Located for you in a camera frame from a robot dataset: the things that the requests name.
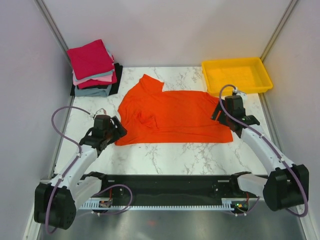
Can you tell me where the yellow plastic tray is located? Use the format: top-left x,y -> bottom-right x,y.
201,57 -> 274,97

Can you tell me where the black folded t shirt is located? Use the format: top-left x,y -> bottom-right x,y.
69,62 -> 124,97

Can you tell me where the crimson folded t shirt lower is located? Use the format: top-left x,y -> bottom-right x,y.
77,72 -> 117,89

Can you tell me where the crimson folded t shirt top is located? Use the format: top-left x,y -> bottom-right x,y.
67,39 -> 114,80

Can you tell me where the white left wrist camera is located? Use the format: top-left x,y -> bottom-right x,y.
94,107 -> 107,116

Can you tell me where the left aluminium frame post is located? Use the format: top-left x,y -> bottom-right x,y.
34,0 -> 70,64

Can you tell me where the orange t shirt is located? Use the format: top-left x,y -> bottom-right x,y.
115,74 -> 233,146

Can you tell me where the crimson folded t shirt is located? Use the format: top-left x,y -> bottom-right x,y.
67,39 -> 114,80
77,72 -> 117,89

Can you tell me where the white slotted cable duct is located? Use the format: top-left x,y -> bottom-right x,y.
79,198 -> 234,211

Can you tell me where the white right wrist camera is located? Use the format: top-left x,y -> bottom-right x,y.
232,87 -> 248,99

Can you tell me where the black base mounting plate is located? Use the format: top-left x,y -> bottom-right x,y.
88,172 -> 256,205

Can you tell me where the pink folded t shirt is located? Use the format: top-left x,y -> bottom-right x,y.
72,71 -> 113,86

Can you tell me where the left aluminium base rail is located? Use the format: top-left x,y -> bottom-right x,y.
22,199 -> 41,240

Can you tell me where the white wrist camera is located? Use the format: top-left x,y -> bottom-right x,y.
94,107 -> 107,116
232,87 -> 248,99

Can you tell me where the aluminium frame post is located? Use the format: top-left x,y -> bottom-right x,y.
34,0 -> 70,64
260,0 -> 300,63

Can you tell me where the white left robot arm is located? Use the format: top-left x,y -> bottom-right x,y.
33,114 -> 127,230

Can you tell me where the grey-blue folded t shirt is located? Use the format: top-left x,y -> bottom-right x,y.
74,85 -> 112,97

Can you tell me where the right aluminium frame post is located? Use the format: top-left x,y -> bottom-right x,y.
260,0 -> 300,63

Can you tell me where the teal folded t shirt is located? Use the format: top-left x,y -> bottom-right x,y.
72,70 -> 114,82

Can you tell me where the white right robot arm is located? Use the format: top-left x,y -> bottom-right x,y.
211,94 -> 309,218

